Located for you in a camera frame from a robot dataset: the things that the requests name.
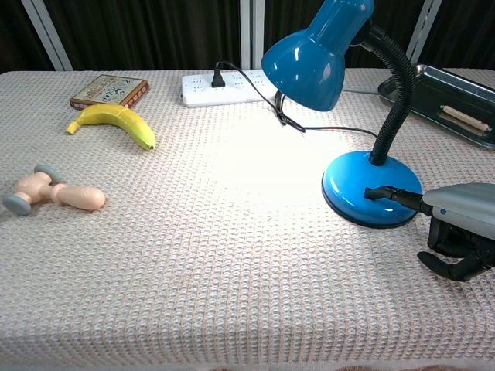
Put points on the yellow banana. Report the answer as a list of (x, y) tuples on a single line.
[(120, 120)]

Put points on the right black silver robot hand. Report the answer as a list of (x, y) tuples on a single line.
[(452, 216)]

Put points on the blue desk lamp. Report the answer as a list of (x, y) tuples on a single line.
[(348, 116)]

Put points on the black pleated curtain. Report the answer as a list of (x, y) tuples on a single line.
[(147, 31)]

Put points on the beige woven tablecloth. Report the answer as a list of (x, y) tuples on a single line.
[(193, 251)]

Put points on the white metal frame post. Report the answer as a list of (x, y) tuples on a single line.
[(46, 35), (421, 31), (247, 35)]

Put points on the white power strip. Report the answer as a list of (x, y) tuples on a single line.
[(232, 87)]

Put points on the stainless steel tray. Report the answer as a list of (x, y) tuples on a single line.
[(444, 100)]

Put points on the wooden pencil-shaped stick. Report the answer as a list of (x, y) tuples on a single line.
[(464, 118)]

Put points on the brown printed box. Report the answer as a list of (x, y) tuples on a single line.
[(112, 90)]

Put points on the toy wooden mallet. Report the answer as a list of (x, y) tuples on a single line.
[(58, 191)]

